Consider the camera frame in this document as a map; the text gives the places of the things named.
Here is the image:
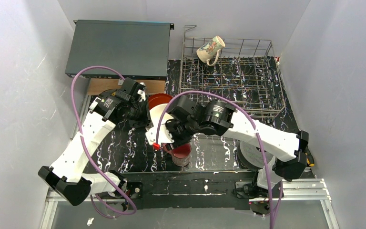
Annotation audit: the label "white floral bowl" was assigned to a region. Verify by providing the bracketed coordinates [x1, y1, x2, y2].
[150, 104, 174, 124]

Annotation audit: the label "red plate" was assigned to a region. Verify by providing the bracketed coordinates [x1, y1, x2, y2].
[148, 93, 173, 110]

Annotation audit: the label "cream seahorse mug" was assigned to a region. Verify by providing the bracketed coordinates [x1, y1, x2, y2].
[196, 36, 225, 66]

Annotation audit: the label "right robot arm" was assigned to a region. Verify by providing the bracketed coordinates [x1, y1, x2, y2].
[161, 94, 309, 198]

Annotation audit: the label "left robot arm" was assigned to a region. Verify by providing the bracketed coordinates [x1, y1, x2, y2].
[38, 78, 151, 206]

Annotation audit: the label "pink interior mug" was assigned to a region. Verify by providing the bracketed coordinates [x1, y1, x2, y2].
[162, 144, 192, 167]

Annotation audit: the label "wooden board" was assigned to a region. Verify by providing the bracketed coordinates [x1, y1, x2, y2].
[87, 79, 166, 96]

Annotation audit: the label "grey perforated filament spool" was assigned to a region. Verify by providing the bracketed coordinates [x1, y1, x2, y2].
[237, 141, 264, 171]

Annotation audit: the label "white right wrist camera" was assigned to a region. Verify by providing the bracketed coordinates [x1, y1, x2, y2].
[145, 119, 174, 146]

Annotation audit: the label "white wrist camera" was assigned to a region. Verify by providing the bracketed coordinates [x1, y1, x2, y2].
[137, 82, 146, 102]
[145, 119, 174, 146]

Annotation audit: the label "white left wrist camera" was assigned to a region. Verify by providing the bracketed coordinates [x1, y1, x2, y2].
[137, 82, 146, 102]

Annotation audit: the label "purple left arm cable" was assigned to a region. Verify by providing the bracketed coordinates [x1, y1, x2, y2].
[71, 65, 138, 219]

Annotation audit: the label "dark grey rack-mount box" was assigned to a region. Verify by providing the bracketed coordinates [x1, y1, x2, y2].
[65, 20, 174, 81]

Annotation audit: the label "metal wire dish rack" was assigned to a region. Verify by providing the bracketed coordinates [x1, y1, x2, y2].
[179, 25, 286, 120]

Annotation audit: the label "yellow handled screwdriver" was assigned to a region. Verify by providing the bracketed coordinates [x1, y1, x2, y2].
[305, 148, 315, 167]

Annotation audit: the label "aluminium frame rail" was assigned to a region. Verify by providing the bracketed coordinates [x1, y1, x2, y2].
[40, 179, 339, 229]

